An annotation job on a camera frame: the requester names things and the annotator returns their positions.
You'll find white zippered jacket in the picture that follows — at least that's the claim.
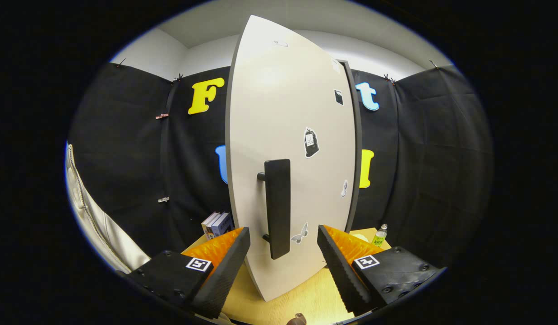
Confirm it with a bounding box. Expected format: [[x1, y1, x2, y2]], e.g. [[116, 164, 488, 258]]
[[66, 142, 152, 274]]

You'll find beige shoe cabinet door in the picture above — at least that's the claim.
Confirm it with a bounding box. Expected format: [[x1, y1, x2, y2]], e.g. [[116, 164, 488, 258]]
[[226, 15, 357, 302]]

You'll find white book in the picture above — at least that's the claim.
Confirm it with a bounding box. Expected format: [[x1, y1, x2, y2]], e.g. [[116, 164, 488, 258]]
[[201, 211, 221, 240]]

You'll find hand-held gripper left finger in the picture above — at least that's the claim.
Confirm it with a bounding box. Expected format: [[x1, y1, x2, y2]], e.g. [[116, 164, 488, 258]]
[[125, 227, 251, 319]]

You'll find dark grey shoe cabinet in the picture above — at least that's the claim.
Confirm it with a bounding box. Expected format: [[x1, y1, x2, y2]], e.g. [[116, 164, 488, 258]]
[[337, 59, 363, 234]]

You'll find black backdrop cloth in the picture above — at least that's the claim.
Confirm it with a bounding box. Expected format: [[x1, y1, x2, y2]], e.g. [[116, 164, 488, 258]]
[[68, 61, 493, 269]]

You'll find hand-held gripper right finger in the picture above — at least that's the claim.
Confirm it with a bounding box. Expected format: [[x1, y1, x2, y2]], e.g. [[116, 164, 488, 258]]
[[317, 224, 446, 316]]

